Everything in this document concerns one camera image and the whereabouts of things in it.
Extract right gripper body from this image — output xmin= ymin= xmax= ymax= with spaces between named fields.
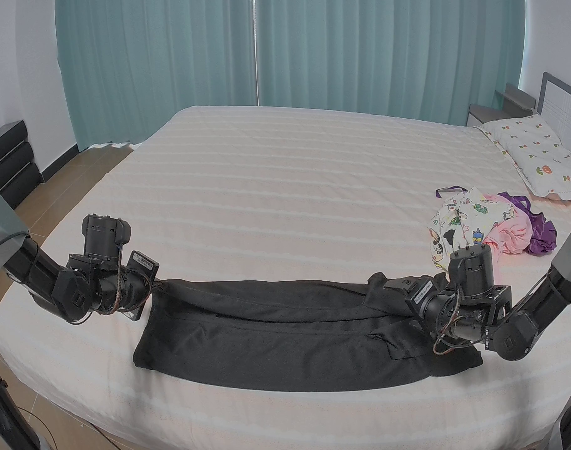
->
xmin=419 ymin=293 xmax=455 ymax=336

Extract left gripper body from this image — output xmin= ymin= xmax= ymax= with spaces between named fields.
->
xmin=119 ymin=272 xmax=156 ymax=322

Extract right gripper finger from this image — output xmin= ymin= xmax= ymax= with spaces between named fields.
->
xmin=384 ymin=276 xmax=424 ymax=295

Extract black trousers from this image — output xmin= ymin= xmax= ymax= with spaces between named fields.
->
xmin=132 ymin=272 xmax=483 ymax=393

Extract white printed garment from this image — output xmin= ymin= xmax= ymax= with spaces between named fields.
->
xmin=427 ymin=187 xmax=518 ymax=273

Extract pink garment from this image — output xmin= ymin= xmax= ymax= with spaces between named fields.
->
xmin=483 ymin=194 xmax=534 ymax=285

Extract purple garment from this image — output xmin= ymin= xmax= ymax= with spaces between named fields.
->
xmin=499 ymin=192 xmax=557 ymax=255

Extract bed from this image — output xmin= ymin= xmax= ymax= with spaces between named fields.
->
xmin=0 ymin=71 xmax=571 ymax=450

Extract white printed pillow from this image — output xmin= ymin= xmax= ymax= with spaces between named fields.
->
xmin=475 ymin=114 xmax=571 ymax=200

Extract grey bedside table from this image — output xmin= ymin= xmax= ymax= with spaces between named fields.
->
xmin=467 ymin=82 xmax=536 ymax=127

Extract blue-green curtain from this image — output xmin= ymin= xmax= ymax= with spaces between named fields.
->
xmin=256 ymin=0 xmax=525 ymax=125
xmin=55 ymin=0 xmax=259 ymax=153

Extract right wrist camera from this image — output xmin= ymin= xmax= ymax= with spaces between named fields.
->
xmin=404 ymin=277 xmax=438 ymax=318

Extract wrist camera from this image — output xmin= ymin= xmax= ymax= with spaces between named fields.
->
xmin=404 ymin=277 xmax=438 ymax=318
xmin=126 ymin=250 xmax=160 ymax=276

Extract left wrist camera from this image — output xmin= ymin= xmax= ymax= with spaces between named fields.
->
xmin=126 ymin=250 xmax=160 ymax=276

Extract black cable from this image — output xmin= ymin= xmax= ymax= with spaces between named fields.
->
xmin=13 ymin=406 xmax=119 ymax=450

